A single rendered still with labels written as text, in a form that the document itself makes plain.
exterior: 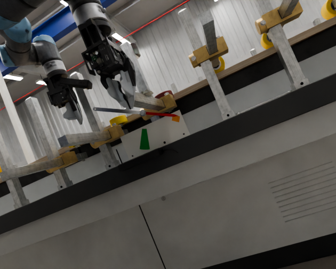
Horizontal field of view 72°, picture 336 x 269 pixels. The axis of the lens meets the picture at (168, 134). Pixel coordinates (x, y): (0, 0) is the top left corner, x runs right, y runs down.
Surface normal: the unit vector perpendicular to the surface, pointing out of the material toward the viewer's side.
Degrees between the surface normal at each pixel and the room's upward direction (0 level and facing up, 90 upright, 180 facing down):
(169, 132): 90
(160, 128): 90
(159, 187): 90
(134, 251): 90
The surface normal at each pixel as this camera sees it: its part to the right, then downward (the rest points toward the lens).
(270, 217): -0.25, 0.06
